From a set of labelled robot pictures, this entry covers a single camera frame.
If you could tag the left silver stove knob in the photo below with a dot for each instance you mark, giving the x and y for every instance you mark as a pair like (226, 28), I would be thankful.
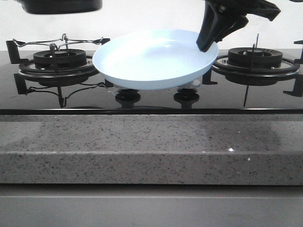
(119, 87)

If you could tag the black glass gas hob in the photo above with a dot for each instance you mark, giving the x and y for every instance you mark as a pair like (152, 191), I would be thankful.
(215, 94)

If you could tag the silver stove knob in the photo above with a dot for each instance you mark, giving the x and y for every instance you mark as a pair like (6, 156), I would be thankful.
(191, 85)
(119, 87)

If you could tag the burner with pan support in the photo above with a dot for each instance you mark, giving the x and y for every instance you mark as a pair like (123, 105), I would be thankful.
(58, 66)
(253, 66)

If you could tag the light blue plate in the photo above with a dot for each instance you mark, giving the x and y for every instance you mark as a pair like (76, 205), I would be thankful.
(154, 60)

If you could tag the right burner with pan support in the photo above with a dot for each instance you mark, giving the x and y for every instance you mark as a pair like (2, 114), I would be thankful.
(253, 66)

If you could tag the right silver stove knob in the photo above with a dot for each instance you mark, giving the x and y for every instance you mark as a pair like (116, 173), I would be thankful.
(191, 85)

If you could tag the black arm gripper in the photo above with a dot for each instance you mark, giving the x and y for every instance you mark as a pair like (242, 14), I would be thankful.
(217, 11)

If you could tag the left burner with pan support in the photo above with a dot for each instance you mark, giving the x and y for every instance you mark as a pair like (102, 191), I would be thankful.
(58, 66)

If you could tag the black frying pan mint handle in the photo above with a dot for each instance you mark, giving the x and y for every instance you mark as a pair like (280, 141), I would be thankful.
(48, 7)

